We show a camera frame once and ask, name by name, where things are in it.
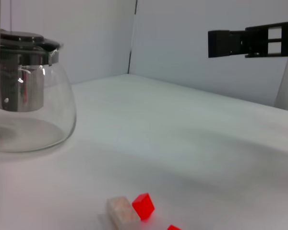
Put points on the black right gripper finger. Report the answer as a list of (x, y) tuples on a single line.
[(230, 43)]

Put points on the small red toy brick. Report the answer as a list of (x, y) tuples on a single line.
[(174, 227), (144, 206)]

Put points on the clear glass teapot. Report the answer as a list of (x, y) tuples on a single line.
[(50, 115)]

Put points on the white translucent toy brick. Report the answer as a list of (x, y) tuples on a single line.
[(122, 213)]

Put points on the black teapot lid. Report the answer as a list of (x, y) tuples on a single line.
[(24, 38)]

